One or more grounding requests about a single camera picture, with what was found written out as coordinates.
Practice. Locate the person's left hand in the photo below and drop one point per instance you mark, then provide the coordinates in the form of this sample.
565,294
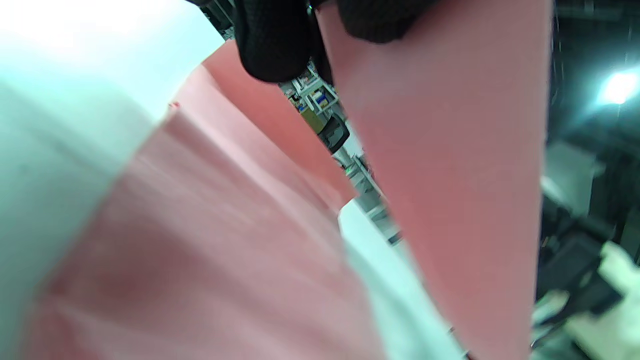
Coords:
275,40

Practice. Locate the person's right forearm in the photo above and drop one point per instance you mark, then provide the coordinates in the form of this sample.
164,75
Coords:
615,320

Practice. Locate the storage shelf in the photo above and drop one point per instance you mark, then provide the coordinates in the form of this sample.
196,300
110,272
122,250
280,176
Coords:
312,92

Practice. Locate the black chair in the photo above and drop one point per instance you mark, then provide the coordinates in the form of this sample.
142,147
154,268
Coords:
335,132

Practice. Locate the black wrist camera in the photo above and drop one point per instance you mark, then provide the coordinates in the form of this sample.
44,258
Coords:
575,270

